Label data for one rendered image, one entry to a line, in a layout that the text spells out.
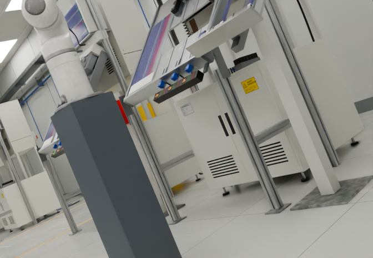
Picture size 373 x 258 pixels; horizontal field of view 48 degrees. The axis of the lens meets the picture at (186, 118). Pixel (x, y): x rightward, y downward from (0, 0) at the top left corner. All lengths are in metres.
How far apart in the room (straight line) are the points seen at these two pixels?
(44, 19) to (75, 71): 0.21
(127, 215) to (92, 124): 0.34
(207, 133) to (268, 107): 0.47
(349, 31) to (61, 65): 2.53
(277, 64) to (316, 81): 0.66
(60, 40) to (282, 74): 0.84
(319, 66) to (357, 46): 1.23
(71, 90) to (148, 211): 0.51
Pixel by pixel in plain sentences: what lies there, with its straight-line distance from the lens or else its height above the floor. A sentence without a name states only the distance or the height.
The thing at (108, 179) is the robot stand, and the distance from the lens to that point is 1.48.
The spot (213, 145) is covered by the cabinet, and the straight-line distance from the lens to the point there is 2.34.
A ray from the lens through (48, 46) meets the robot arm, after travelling 1.60.
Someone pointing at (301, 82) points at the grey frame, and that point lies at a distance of 2.13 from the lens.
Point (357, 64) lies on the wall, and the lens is 3.60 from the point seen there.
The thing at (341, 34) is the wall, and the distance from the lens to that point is 3.62.
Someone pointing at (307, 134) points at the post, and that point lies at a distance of 1.68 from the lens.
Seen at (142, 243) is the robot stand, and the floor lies 0.15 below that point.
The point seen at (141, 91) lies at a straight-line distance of 2.15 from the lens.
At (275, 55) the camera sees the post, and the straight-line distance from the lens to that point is 1.67.
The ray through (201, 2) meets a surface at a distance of 2.14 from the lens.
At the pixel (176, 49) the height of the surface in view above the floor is 0.83.
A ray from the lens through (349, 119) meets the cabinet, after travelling 2.46.
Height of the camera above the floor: 0.49
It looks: level
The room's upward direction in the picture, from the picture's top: 23 degrees counter-clockwise
